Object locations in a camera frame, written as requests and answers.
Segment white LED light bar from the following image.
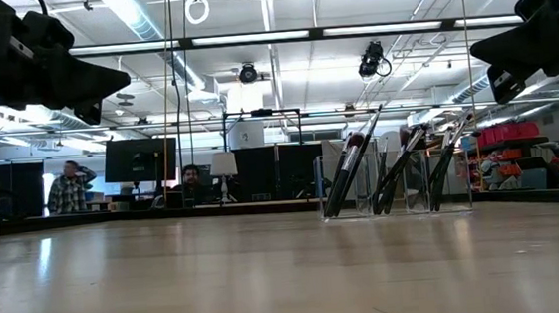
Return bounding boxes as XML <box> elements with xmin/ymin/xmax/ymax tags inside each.
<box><xmin>322</xmin><ymin>19</ymin><xmax>444</xmax><ymax>38</ymax></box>
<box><xmin>191</xmin><ymin>28</ymin><xmax>311</xmax><ymax>48</ymax></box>
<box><xmin>452</xmin><ymin>13</ymin><xmax>525</xmax><ymax>29</ymax></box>
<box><xmin>68</xmin><ymin>39</ymin><xmax>181</xmax><ymax>57</ymax></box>

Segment thin black makeup brush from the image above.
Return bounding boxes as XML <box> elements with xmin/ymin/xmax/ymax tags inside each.
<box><xmin>326</xmin><ymin>103</ymin><xmax>393</xmax><ymax>218</ymax></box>
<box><xmin>425</xmin><ymin>113</ymin><xmax>482</xmax><ymax>213</ymax></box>

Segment black fan makeup brush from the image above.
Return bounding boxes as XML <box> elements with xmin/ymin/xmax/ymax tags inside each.
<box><xmin>423</xmin><ymin>127</ymin><xmax>462</xmax><ymax>213</ymax></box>

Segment shelf rack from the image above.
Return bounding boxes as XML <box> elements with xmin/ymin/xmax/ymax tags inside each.
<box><xmin>466</xmin><ymin>118</ymin><xmax>559</xmax><ymax>196</ymax></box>

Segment clear acrylic brush organizer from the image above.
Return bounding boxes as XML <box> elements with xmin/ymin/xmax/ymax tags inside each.
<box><xmin>312</xmin><ymin>142</ymin><xmax>474</xmax><ymax>224</ymax></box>

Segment makeup brush long silver ferrule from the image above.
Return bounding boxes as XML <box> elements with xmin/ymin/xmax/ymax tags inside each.
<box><xmin>318</xmin><ymin>130</ymin><xmax>373</xmax><ymax>219</ymax></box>

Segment black round camera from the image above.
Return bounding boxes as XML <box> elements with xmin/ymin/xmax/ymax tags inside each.
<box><xmin>237</xmin><ymin>61</ymin><xmax>260</xmax><ymax>86</ymax></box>

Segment black aluminium rig frame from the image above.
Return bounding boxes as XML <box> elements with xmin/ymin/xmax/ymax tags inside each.
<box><xmin>0</xmin><ymin>7</ymin><xmax>559</xmax><ymax>251</ymax></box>

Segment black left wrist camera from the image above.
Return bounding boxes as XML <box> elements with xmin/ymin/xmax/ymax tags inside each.
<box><xmin>21</xmin><ymin>6</ymin><xmax>77</xmax><ymax>54</ymax></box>

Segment black hanging cable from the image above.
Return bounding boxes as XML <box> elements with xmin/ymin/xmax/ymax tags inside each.
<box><xmin>165</xmin><ymin>0</ymin><xmax>188</xmax><ymax>205</ymax></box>

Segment white shade lamp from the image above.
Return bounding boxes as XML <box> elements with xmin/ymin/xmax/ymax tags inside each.
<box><xmin>207</xmin><ymin>150</ymin><xmax>242</xmax><ymax>205</ymax></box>

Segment person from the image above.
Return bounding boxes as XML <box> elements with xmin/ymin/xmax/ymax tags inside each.
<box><xmin>43</xmin><ymin>158</ymin><xmax>100</xmax><ymax>216</ymax></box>
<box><xmin>169</xmin><ymin>162</ymin><xmax>214</xmax><ymax>208</ymax></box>

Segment white hanging ring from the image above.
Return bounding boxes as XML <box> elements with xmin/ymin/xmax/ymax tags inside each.
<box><xmin>183</xmin><ymin>0</ymin><xmax>212</xmax><ymax>27</ymax></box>

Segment black camera with cable loop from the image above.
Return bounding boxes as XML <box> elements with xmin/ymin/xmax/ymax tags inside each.
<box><xmin>356</xmin><ymin>39</ymin><xmax>394</xmax><ymax>81</ymax></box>

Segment black monitor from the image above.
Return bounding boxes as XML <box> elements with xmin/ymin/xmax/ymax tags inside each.
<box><xmin>102</xmin><ymin>135</ymin><xmax>180</xmax><ymax>186</ymax></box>

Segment black powder makeup brush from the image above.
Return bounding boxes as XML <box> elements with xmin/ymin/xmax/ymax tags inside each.
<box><xmin>367</xmin><ymin>123</ymin><xmax>435</xmax><ymax>216</ymax></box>

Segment black partition panels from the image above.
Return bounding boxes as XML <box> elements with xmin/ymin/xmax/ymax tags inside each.
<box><xmin>231</xmin><ymin>142</ymin><xmax>328</xmax><ymax>205</ymax></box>
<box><xmin>0</xmin><ymin>159</ymin><xmax>49</xmax><ymax>219</ymax></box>

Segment red storage bins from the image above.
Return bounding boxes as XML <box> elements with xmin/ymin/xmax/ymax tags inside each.
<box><xmin>476</xmin><ymin>120</ymin><xmax>542</xmax><ymax>150</ymax></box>

